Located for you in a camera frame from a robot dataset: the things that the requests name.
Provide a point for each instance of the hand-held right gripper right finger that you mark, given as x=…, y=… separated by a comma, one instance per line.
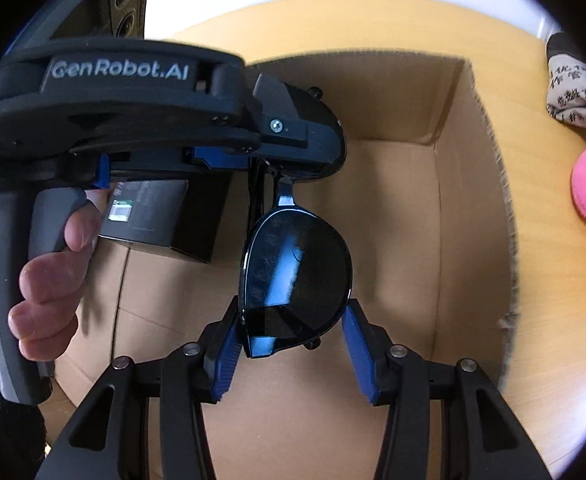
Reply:
x=358, y=355

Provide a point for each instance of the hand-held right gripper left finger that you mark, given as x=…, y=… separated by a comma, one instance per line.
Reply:
x=223, y=355

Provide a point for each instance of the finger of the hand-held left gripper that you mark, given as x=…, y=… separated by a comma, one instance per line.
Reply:
x=283, y=127

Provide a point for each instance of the black sunglasses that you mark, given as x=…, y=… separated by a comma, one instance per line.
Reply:
x=293, y=270

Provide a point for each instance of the black rectangular box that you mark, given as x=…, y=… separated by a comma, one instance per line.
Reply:
x=163, y=215

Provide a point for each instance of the brown cardboard box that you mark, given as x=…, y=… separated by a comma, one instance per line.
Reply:
x=448, y=240

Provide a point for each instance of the person's left forearm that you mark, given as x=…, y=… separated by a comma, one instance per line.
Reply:
x=3, y=435

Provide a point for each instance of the person's left hand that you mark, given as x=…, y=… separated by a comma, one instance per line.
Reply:
x=48, y=285

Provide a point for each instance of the beige printed cloth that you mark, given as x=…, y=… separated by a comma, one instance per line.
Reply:
x=580, y=90

